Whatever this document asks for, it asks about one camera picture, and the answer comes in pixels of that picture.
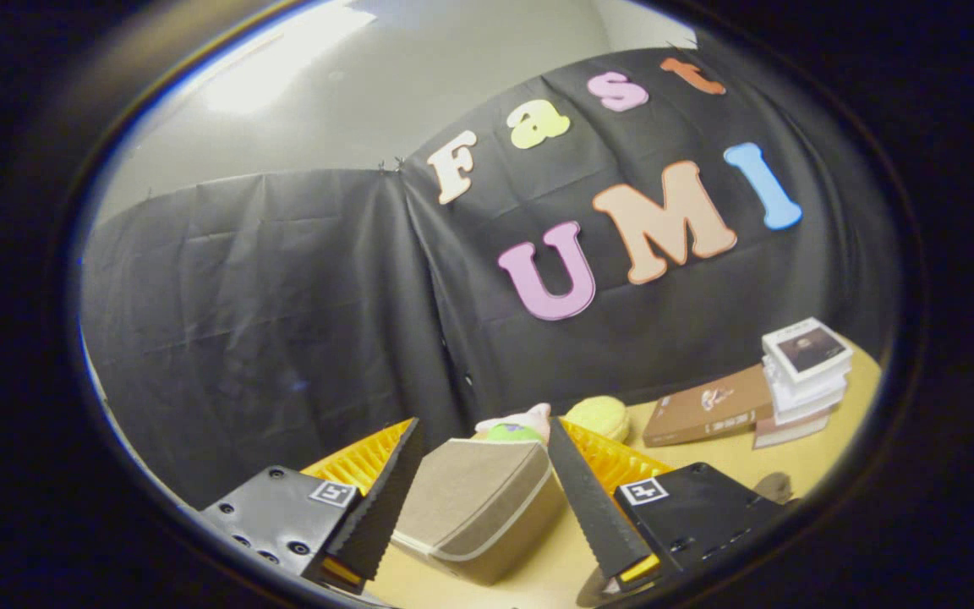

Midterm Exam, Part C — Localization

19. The brown fuzzy shoe with bow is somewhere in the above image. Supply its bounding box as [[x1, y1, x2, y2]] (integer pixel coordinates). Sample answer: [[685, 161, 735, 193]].
[[753, 472, 794, 505]]

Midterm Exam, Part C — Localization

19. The pink and green plush toy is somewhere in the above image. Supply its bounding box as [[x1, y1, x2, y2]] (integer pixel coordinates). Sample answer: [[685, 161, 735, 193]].
[[474, 403, 552, 445]]

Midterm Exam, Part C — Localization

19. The book with pinkish brown cover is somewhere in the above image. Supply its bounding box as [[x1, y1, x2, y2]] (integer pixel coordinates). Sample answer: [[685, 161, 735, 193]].
[[753, 408, 833, 449]]

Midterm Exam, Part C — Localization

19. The yellow plush toy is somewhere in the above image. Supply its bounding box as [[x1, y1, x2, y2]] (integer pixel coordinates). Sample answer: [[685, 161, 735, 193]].
[[563, 396, 632, 443]]

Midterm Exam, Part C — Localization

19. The black backdrop cloth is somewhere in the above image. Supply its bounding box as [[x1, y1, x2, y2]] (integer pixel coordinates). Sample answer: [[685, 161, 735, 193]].
[[79, 47, 902, 508]]

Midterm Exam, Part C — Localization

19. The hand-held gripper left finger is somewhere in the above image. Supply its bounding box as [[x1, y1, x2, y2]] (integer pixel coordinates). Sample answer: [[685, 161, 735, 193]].
[[200, 416, 425, 593]]

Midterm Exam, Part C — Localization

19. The beige fabric storage box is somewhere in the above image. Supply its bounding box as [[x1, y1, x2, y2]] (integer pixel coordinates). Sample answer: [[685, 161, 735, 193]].
[[391, 437, 568, 586]]

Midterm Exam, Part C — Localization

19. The white book with photo cover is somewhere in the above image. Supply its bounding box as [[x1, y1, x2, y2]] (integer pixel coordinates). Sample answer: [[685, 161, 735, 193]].
[[762, 317, 853, 386]]

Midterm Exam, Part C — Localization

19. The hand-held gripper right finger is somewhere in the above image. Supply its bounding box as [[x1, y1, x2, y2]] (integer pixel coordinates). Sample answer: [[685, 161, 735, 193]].
[[546, 417, 799, 595]]

